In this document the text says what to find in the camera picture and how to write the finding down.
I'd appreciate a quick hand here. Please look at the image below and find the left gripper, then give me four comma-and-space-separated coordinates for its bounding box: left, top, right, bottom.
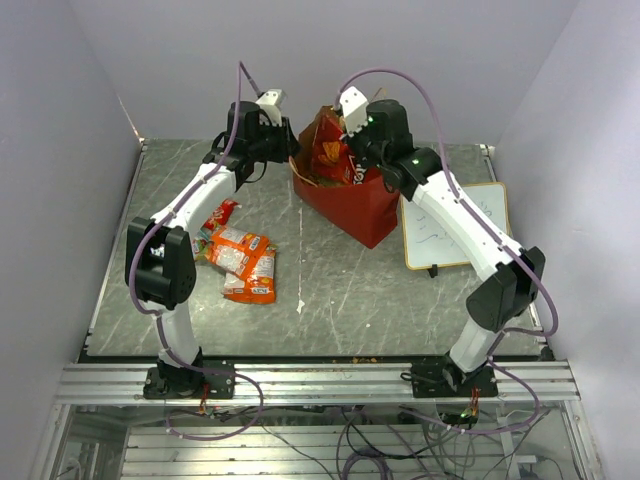
251, 116, 307, 165

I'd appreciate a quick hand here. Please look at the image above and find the red Doritos bag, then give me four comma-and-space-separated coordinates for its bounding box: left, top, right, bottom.
311, 107, 365, 187

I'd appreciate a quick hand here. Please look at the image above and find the red paper bag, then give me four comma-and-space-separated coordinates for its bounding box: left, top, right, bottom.
289, 106, 399, 249

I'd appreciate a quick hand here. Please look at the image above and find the small red snack packet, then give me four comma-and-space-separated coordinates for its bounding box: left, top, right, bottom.
203, 199, 240, 231

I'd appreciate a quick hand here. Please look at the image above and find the orange Fox's candy bag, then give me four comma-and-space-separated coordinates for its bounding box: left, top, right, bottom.
204, 225, 270, 280

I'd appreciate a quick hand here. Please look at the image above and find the teal Fox's mint bag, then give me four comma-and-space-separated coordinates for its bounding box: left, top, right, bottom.
191, 229, 212, 261

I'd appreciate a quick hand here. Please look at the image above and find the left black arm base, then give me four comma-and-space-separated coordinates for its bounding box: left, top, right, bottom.
143, 361, 235, 400

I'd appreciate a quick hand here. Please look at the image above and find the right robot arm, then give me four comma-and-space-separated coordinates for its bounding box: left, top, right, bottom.
339, 88, 545, 396

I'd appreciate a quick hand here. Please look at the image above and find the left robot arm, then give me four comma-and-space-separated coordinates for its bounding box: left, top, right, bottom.
125, 89, 299, 397

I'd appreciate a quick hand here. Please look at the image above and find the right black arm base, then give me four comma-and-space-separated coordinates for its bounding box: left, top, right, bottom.
400, 357, 499, 399

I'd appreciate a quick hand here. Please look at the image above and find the small whiteboard with stand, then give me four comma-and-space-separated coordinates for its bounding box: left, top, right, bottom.
399, 181, 512, 279

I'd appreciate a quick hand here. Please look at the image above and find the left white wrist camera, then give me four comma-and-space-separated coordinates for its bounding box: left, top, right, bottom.
256, 89, 286, 127

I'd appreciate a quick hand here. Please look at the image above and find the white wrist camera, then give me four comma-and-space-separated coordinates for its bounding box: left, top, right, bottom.
256, 89, 286, 127
339, 86, 369, 136

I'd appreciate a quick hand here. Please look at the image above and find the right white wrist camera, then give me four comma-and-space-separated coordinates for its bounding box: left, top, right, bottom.
339, 86, 369, 136

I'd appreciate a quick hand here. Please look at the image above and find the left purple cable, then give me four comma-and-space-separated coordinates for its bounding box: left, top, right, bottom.
128, 60, 266, 371

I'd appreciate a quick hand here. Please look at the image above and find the aluminium frame rail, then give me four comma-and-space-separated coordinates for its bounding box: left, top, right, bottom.
54, 361, 580, 407

